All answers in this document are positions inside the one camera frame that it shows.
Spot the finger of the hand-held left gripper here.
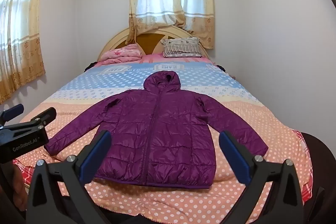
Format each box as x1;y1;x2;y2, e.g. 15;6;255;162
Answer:
26;107;57;130
0;104;25;126

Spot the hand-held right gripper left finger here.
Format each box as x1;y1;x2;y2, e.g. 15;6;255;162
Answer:
26;130;112;224

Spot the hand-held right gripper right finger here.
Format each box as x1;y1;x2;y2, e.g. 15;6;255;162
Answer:
219;131;305;224

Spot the purple hooded puffer jacket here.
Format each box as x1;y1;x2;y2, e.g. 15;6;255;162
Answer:
45;70;269;189

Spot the polka dot bedspread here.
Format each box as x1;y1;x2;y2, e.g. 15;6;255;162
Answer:
13;53;314;223

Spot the narrow cream window curtain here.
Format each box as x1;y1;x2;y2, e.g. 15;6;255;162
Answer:
0;0;47;105

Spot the red plaid sheet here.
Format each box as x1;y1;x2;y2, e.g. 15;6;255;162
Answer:
13;130;315;205

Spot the dark furniture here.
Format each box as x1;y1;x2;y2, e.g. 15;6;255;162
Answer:
299;132;336;224

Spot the folded pink blanket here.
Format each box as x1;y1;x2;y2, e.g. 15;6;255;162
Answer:
98;43;143;66

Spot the striped floral pillow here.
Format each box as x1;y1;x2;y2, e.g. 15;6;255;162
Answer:
161;37;203;58

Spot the wooden arched headboard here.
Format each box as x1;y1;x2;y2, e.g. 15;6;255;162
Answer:
97;25;210;62

